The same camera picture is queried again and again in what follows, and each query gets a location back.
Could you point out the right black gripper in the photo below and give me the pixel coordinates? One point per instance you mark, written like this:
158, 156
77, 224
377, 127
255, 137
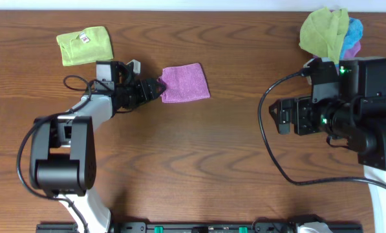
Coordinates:
300, 115

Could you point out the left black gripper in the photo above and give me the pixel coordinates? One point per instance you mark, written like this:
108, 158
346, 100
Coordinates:
143, 91

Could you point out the large pink cloth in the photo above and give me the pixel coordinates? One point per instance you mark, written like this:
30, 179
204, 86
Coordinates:
184, 83

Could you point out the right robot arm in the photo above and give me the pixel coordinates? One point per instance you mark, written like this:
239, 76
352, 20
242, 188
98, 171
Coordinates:
347, 101

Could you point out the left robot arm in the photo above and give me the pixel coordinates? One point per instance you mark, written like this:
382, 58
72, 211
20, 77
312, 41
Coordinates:
63, 155

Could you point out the folded green cloth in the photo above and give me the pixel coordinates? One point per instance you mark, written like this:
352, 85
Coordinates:
86, 46

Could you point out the crumpled green cloth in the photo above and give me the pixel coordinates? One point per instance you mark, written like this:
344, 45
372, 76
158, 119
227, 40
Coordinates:
323, 32

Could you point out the small pink cloth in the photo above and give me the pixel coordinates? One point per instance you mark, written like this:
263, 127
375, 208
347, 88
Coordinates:
334, 51

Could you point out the blue cloth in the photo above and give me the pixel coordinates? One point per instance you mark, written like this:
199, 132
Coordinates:
351, 43

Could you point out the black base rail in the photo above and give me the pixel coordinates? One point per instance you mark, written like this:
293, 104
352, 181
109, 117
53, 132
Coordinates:
140, 227

